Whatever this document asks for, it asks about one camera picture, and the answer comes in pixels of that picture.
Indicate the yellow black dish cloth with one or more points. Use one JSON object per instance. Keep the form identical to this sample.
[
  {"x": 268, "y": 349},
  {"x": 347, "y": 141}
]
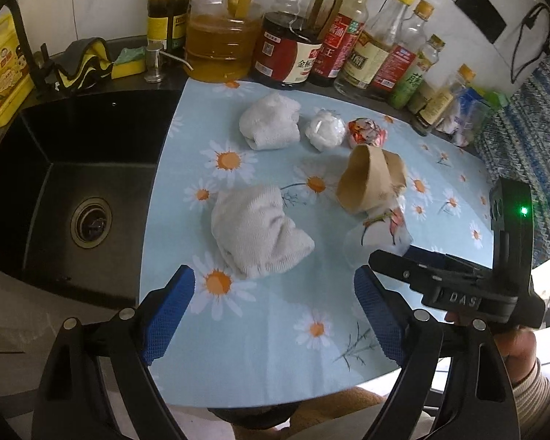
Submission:
[{"x": 83, "y": 64}]

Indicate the black kitchen faucet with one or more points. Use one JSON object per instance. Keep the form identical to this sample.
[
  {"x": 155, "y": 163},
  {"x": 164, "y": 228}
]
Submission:
[{"x": 38, "y": 74}]

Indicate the sesame oil bottle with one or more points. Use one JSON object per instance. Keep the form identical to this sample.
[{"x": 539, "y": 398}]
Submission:
[{"x": 428, "y": 117}]

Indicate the dark oil bottle yellow label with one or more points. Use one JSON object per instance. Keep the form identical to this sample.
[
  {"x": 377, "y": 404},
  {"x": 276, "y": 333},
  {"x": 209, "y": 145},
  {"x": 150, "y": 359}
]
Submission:
[{"x": 166, "y": 23}]

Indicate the white vinegar bottle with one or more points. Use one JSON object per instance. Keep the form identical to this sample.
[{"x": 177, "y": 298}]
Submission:
[{"x": 371, "y": 49}]

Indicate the green label bottle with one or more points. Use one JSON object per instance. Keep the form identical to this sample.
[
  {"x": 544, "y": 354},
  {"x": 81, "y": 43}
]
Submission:
[{"x": 426, "y": 57}]

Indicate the large cooking oil jug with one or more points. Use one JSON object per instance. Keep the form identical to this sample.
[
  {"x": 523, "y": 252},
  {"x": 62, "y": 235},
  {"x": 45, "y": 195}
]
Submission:
[{"x": 220, "y": 39}]

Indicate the brown paper cup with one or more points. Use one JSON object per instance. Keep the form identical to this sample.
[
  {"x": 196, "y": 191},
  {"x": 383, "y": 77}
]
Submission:
[{"x": 373, "y": 178}]

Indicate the large soy sauce jug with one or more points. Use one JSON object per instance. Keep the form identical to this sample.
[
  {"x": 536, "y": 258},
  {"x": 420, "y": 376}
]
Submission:
[{"x": 291, "y": 37}]

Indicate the red label clear bottle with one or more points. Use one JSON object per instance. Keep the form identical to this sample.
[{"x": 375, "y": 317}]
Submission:
[{"x": 410, "y": 39}]

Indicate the yellow green snack packet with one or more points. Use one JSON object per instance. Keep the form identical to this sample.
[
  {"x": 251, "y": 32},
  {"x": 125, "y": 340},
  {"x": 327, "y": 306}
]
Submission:
[{"x": 386, "y": 231}]

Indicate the white knitted cloth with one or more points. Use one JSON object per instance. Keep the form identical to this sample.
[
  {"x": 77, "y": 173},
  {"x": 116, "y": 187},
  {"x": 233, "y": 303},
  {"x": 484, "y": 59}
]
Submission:
[
  {"x": 271, "y": 123},
  {"x": 254, "y": 235}
]

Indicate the yellow green sponge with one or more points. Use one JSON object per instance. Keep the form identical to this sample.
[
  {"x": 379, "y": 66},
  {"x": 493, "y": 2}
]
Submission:
[{"x": 129, "y": 63}]

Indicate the white plastic ball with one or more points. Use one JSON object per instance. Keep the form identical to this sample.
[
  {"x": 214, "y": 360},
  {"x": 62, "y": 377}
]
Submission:
[{"x": 326, "y": 130}]

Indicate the floral blue table mat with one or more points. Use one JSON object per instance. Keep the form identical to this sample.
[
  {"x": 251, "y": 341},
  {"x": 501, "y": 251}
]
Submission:
[{"x": 252, "y": 337}]

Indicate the yellow box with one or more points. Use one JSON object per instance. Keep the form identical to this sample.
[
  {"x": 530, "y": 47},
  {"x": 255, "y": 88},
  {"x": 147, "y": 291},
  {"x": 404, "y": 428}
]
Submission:
[{"x": 15, "y": 81}]

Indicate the red label sauce bottle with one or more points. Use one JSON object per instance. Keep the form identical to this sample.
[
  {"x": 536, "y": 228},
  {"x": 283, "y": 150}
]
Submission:
[{"x": 339, "y": 41}]

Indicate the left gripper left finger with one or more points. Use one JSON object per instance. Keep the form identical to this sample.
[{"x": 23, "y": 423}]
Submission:
[{"x": 72, "y": 399}]

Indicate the right forearm striped sleeve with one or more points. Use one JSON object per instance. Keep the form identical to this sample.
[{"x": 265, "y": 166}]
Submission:
[{"x": 532, "y": 398}]

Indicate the blue patterned towel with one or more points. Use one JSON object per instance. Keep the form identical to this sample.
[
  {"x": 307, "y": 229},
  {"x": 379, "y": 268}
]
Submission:
[{"x": 515, "y": 144}]

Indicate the black kitchen sink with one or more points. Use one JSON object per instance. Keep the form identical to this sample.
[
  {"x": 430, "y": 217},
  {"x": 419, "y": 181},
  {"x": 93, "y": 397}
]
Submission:
[{"x": 76, "y": 179}]

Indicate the red white wrapper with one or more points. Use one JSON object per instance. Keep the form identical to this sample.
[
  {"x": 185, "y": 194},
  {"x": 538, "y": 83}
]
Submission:
[{"x": 365, "y": 131}]

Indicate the black wall socket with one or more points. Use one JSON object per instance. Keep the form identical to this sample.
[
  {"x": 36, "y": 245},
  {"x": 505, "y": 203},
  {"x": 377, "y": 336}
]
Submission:
[{"x": 485, "y": 16}]

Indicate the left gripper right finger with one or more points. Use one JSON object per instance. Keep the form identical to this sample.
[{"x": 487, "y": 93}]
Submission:
[{"x": 478, "y": 401}]

